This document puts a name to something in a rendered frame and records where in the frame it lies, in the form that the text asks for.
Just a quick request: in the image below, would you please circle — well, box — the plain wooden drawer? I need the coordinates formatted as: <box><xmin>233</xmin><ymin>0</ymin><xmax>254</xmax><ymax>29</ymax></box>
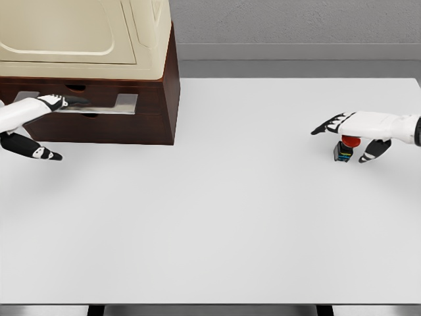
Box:
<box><xmin>23</xmin><ymin>113</ymin><xmax>166</xmax><ymax>144</ymax></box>

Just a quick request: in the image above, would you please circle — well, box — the red button switch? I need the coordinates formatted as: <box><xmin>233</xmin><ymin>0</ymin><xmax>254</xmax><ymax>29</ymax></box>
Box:
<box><xmin>332</xmin><ymin>134</ymin><xmax>362</xmax><ymax>163</ymax></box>

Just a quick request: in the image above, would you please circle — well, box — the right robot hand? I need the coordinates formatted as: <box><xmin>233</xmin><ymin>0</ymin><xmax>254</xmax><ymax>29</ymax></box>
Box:
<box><xmin>310</xmin><ymin>111</ymin><xmax>399</xmax><ymax>164</ymax></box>

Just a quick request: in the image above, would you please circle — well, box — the cream appliance housing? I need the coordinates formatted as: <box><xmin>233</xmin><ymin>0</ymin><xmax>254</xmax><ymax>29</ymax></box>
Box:
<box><xmin>0</xmin><ymin>0</ymin><xmax>172</xmax><ymax>82</ymax></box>

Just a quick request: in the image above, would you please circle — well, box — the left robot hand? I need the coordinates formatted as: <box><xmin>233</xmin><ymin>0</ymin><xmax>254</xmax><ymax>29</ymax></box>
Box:
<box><xmin>0</xmin><ymin>93</ymin><xmax>91</xmax><ymax>162</ymax></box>

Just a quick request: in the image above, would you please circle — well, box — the wooden drawer with silver handle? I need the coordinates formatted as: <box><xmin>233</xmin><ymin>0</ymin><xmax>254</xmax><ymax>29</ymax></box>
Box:
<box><xmin>0</xmin><ymin>83</ymin><xmax>165</xmax><ymax>117</ymax></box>

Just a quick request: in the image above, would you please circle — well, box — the brown wooden cabinet body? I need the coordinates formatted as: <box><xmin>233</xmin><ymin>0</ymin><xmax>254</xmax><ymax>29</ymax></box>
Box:
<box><xmin>0</xmin><ymin>20</ymin><xmax>182</xmax><ymax>146</ymax></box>

